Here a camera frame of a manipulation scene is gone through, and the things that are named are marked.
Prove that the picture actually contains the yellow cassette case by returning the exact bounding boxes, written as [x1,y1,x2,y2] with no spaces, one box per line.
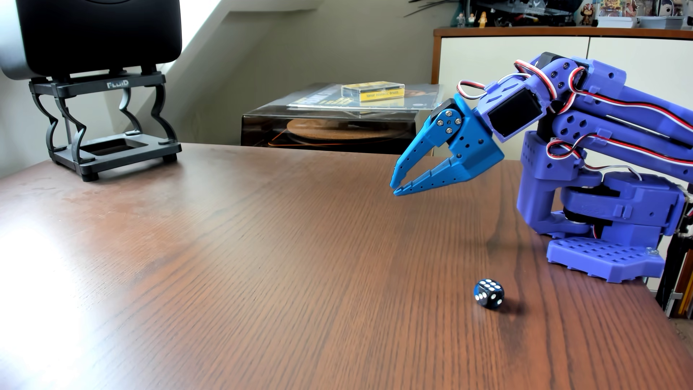
[341,81,406,103]

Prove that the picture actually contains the grey flat box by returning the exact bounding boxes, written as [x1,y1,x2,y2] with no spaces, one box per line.
[637,16,685,30]

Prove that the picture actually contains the dark plant leaves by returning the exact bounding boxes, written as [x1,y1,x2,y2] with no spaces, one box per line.
[403,0,458,17]

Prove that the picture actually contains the record sleeve in plastic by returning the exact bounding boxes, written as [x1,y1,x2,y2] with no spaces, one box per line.
[287,83,444,112]

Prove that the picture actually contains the white cabinet with wooden top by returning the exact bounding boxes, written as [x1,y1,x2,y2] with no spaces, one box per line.
[431,26,693,292]

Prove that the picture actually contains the dark blue dice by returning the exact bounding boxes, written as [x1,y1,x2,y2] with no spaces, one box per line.
[474,278,505,311]

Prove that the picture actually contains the red white black servo cable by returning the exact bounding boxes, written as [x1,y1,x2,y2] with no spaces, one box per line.
[546,133,693,182]
[456,58,559,114]
[558,66,693,132]

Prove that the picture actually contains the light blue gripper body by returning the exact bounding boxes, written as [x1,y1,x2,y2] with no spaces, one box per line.
[430,94,506,178]

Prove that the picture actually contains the black metal stand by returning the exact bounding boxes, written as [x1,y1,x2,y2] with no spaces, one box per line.
[655,181,693,319]

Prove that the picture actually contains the turntable with clear cover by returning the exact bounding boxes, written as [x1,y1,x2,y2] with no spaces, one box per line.
[241,83,442,156]

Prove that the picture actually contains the white flat box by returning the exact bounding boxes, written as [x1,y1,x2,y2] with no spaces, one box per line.
[596,16,638,29]

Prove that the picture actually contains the light blue moving gripper finger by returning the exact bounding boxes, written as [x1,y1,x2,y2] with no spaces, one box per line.
[390,107,466,189]

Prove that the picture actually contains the black studio speaker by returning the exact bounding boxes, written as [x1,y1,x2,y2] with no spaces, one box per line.
[0,0,183,80]

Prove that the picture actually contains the dark brick model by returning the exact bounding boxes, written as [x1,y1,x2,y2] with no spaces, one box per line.
[476,0,583,27]

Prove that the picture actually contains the light blue fixed gripper finger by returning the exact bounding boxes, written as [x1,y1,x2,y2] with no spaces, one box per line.
[393,153,462,197]

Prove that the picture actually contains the black speaker stand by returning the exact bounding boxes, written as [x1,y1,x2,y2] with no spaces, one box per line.
[29,65,183,182]

